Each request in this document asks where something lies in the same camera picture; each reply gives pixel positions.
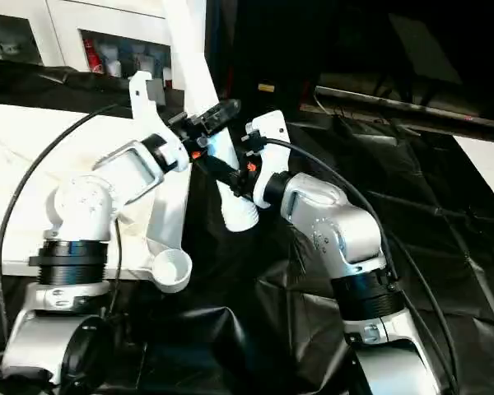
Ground white plastic table leg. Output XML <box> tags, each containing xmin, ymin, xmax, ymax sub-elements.
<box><xmin>170</xmin><ymin>0</ymin><xmax>210</xmax><ymax>92</ymax></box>
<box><xmin>161</xmin><ymin>0</ymin><xmax>261</xmax><ymax>235</ymax></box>

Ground white table frame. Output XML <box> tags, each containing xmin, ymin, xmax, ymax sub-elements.
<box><xmin>0</xmin><ymin>100</ymin><xmax>195</xmax><ymax>296</ymax></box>

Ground white flat board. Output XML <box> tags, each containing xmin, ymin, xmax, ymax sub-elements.
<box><xmin>451</xmin><ymin>134</ymin><xmax>494</xmax><ymax>195</ymax></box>

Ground dark metal rod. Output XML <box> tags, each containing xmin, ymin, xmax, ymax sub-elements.
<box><xmin>314</xmin><ymin>85</ymin><xmax>494</xmax><ymax>133</ymax></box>

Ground black work mat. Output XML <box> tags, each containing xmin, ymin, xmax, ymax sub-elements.
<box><xmin>0</xmin><ymin>56</ymin><xmax>494</xmax><ymax>395</ymax></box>

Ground white glass-door cabinet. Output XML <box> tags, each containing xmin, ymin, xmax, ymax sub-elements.
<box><xmin>0</xmin><ymin>0</ymin><xmax>178</xmax><ymax>90</ymax></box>

